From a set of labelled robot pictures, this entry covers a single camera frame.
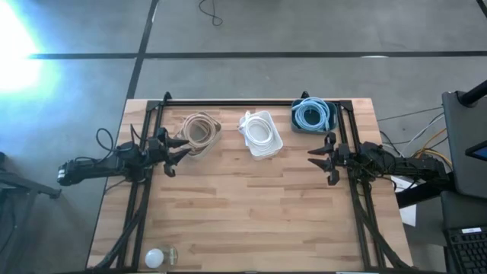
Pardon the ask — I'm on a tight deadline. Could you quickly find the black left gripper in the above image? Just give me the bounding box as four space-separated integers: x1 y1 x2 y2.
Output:
148 127 191 178

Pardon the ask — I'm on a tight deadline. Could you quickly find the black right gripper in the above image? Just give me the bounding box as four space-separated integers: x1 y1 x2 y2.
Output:
307 132 352 186

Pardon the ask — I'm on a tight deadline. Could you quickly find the beige plastic bin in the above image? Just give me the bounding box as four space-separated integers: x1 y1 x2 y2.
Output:
173 110 224 160

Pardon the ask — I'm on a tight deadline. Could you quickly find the teal plastic bin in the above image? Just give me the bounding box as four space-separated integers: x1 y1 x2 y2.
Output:
291 97 339 135

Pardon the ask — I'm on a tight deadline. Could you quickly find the white plastic bin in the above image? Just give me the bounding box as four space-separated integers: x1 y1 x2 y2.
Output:
238 109 285 161

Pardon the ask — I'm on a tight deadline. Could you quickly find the white paper sheet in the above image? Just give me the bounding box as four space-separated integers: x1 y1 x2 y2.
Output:
391 177 418 228

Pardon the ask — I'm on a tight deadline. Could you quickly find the white bulb with clear base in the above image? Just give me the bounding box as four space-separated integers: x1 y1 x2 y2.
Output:
143 245 179 270

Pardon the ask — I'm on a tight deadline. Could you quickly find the grey equipment cart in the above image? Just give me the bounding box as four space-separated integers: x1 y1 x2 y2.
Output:
441 90 487 199

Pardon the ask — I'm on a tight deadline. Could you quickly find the black floor stand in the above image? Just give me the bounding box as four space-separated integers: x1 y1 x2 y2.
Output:
0 151 62 199

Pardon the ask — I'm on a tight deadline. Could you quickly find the small blue screen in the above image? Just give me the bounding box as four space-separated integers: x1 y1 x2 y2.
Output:
464 139 487 161

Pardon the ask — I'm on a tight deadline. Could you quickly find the black pole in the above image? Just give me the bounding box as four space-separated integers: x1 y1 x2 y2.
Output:
457 78 487 107

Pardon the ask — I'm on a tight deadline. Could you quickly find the black keyboard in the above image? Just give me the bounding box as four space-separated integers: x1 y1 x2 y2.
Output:
444 225 487 274

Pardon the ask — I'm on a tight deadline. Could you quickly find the black metal table frame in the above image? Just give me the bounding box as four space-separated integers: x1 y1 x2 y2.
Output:
87 91 415 274

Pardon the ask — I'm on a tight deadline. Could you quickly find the floor wire bundle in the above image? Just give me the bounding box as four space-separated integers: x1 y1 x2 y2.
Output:
378 106 454 172

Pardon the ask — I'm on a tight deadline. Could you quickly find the black floor cable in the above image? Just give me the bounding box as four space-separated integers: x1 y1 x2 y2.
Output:
197 0 224 27

